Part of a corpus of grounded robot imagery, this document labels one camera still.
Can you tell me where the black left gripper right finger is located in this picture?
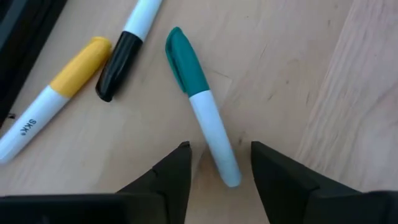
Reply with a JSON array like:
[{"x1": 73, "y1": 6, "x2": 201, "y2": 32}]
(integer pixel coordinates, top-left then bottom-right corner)
[{"x1": 251, "y1": 141, "x2": 363, "y2": 224}]

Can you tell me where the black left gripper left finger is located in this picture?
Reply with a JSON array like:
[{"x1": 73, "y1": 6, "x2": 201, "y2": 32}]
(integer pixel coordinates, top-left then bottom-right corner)
[{"x1": 116, "y1": 141, "x2": 193, "y2": 224}]

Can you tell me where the white marker with black cap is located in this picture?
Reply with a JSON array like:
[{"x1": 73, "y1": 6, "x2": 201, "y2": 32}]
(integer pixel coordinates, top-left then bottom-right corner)
[{"x1": 95, "y1": 0, "x2": 164, "y2": 103}]

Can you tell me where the white marker with yellow cap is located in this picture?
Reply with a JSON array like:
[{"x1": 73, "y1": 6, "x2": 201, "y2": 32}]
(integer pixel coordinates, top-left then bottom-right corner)
[{"x1": 0, "y1": 35, "x2": 113, "y2": 165}]

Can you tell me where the white marker with green cap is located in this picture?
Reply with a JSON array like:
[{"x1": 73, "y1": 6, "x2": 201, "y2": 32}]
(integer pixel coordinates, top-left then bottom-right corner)
[{"x1": 164, "y1": 26, "x2": 243, "y2": 189}]

